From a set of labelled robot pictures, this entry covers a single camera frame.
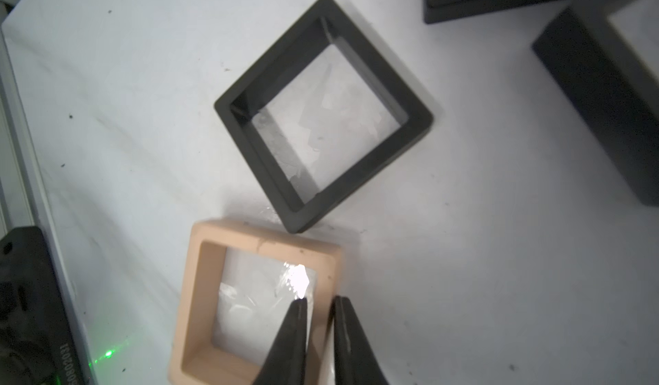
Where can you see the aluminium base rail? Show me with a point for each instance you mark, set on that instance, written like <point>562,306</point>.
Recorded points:
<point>22,197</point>

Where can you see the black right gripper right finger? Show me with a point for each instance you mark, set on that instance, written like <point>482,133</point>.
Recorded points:
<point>355,362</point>

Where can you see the beige brooch box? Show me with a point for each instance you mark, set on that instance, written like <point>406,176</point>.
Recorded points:
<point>194,359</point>

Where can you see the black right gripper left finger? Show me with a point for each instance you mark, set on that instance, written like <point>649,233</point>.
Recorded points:
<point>285,362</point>

